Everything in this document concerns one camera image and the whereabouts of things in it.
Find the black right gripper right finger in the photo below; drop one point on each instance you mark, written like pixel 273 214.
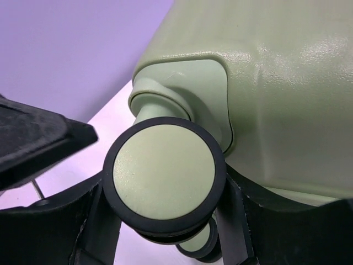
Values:
pixel 257 226

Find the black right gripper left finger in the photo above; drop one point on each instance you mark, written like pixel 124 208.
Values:
pixel 75 226

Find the green hard-shell suitcase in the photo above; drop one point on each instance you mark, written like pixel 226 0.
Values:
pixel 262 87

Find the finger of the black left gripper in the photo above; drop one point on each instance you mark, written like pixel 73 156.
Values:
pixel 34 139

